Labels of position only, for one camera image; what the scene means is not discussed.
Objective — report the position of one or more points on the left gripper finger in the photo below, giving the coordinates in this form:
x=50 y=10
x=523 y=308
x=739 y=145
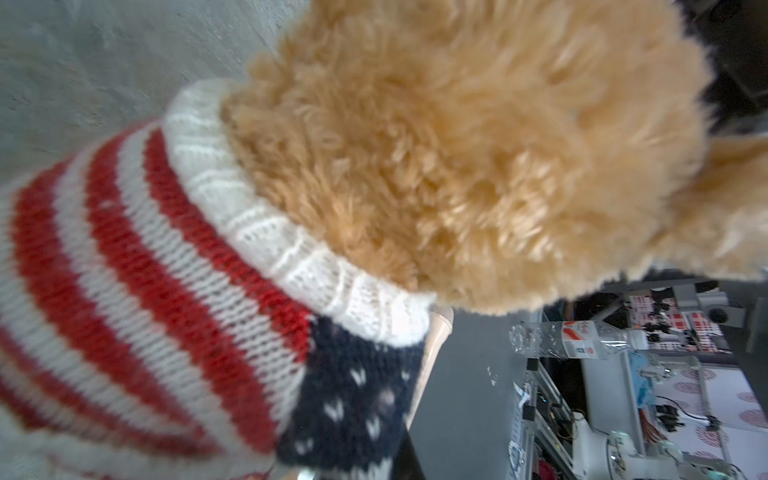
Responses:
x=406 y=465

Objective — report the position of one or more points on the red white striped sweater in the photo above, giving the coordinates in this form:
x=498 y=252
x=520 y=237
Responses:
x=160 y=320

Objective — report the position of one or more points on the brown teddy bear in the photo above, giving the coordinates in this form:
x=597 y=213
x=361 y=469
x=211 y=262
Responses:
x=502 y=154

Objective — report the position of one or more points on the clear plastic water bottle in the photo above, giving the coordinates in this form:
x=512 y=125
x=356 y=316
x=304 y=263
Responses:
x=580 y=340

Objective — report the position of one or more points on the cluttered background workbench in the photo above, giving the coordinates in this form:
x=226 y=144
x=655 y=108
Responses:
x=692 y=406

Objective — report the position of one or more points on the beige cylindrical handle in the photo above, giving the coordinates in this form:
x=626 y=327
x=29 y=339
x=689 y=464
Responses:
x=441 y=326

